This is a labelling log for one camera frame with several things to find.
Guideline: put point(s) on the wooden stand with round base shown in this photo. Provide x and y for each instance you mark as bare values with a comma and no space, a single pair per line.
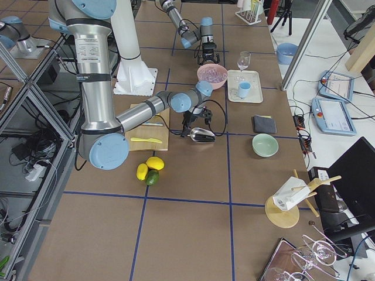
282,207

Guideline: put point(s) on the clear upside down glasses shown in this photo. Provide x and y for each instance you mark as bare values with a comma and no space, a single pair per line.
316,256

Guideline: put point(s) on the metal cylinder muddler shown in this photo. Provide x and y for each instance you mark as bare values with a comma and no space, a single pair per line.
152,124

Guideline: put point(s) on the light blue plastic cup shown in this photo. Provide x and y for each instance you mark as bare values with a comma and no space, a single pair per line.
243,90

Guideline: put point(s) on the green avocado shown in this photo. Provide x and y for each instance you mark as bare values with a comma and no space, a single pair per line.
152,177

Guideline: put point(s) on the teach pendant tablet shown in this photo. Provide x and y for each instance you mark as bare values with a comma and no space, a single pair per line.
332,117
336,86

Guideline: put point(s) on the pink plastic cup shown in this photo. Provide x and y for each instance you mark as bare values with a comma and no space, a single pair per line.
240,3

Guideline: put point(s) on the dark tray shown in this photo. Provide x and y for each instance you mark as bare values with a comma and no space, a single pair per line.
280,265

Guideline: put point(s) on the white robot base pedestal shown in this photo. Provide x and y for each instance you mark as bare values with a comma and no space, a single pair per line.
134,77

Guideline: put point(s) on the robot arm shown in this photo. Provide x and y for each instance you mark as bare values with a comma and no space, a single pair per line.
107,115
191,34

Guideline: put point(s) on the dark grey folded cloth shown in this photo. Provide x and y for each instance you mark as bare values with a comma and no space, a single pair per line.
262,124

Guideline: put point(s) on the pink bowl with ice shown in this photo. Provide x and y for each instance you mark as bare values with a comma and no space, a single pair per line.
214,74

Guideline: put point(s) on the blue bowl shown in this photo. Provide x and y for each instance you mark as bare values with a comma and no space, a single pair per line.
286,52

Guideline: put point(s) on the black monitor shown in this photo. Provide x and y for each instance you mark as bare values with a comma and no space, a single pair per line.
356,187

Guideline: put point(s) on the aluminium frame post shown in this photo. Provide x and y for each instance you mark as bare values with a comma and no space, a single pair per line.
318,15

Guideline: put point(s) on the yellow plastic knife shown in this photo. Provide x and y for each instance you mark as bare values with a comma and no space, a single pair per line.
152,140

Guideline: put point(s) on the near teach pendant tablet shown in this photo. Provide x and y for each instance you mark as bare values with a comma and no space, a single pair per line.
332,117

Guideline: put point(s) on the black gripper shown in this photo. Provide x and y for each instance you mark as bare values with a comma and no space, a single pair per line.
208,49
189,118

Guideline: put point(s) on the yellow lemon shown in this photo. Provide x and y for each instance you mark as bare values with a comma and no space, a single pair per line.
142,171
155,163

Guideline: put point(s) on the beige serving tray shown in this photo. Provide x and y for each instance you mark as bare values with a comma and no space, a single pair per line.
235,77

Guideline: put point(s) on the metal ice scoop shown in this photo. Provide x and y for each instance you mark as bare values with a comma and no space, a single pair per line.
202,135

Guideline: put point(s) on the green ceramic bowl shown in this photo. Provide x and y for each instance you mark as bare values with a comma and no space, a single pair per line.
265,145

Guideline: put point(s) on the black tripod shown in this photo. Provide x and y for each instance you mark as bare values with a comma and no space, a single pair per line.
286,16

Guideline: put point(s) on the wooden cutting board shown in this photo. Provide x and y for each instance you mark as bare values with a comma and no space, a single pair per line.
159,132

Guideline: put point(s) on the far teach pendant tablet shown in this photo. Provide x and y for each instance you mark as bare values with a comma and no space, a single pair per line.
336,86

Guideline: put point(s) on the clear wine glass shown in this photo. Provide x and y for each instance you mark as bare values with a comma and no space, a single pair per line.
243,61

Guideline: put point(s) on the white plastic cup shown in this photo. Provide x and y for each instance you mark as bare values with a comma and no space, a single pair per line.
248,5

